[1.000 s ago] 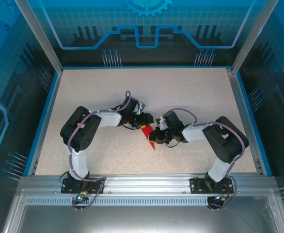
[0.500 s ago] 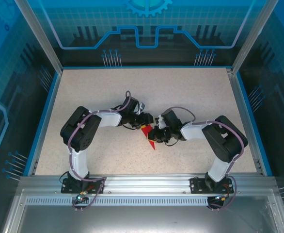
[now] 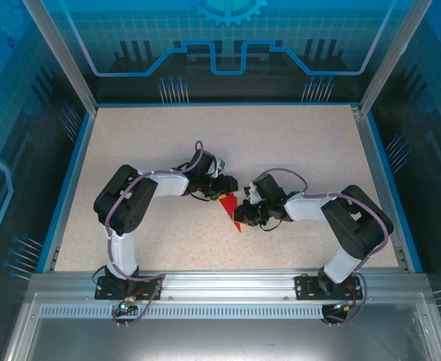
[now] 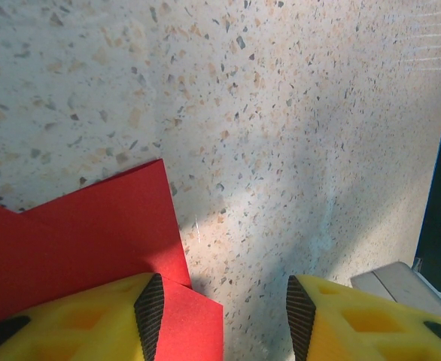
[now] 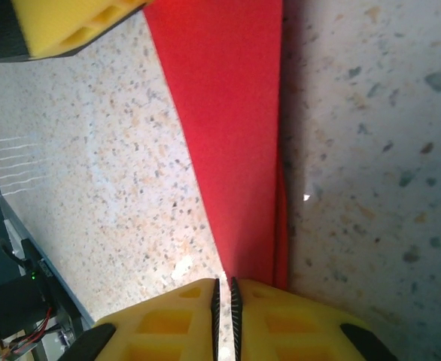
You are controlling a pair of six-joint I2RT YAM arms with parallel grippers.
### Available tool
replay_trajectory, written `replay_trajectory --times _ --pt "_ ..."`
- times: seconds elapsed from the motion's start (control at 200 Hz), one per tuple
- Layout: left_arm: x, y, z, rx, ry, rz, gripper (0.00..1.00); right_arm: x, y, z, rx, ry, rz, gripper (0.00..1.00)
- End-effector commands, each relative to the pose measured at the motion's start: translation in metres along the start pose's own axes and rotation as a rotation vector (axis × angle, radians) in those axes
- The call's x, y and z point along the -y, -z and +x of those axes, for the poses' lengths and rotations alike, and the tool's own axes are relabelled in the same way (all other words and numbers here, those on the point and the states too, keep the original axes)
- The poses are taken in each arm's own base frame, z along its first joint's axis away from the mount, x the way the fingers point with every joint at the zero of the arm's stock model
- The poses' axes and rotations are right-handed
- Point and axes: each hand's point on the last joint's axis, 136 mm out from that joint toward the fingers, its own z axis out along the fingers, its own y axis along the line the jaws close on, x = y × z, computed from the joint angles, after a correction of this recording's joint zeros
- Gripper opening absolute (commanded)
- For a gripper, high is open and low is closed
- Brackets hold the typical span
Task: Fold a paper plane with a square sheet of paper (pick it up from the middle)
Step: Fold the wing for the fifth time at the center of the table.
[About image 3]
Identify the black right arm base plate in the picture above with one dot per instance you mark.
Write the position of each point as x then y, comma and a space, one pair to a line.
307, 287

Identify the aluminium side rail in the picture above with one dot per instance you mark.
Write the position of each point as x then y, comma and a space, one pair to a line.
381, 188

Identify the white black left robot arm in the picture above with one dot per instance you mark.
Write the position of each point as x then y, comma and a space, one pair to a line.
126, 203

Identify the steel sheet tray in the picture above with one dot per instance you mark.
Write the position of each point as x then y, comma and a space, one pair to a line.
224, 338

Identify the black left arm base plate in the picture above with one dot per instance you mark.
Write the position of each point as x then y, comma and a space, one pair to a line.
105, 291

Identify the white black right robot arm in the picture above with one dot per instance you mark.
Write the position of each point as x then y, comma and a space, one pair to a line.
359, 222

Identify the aluminium frame post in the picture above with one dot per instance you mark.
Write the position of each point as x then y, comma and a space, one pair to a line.
390, 64
66, 64

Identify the blue table edge strip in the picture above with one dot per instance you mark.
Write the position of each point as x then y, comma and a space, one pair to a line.
393, 190
67, 188

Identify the aluminium mounting rail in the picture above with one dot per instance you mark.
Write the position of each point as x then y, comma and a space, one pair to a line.
224, 286

